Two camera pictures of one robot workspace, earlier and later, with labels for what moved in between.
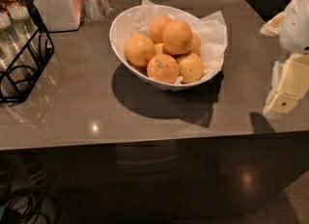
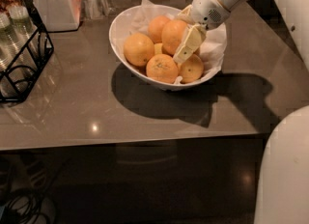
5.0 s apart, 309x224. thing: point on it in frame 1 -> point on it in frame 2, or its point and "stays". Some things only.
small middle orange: (158, 48) stays
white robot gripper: (295, 25) -> (208, 8)
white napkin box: (59, 3) stays
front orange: (162, 68) stays
